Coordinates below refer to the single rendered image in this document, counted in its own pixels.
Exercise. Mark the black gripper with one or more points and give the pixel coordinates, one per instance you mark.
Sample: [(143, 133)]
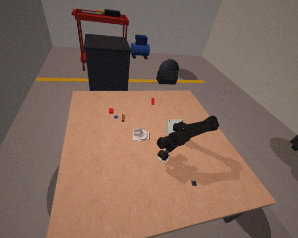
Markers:
[(164, 154)]

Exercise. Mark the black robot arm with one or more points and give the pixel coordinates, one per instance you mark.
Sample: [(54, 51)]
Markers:
[(183, 132)]

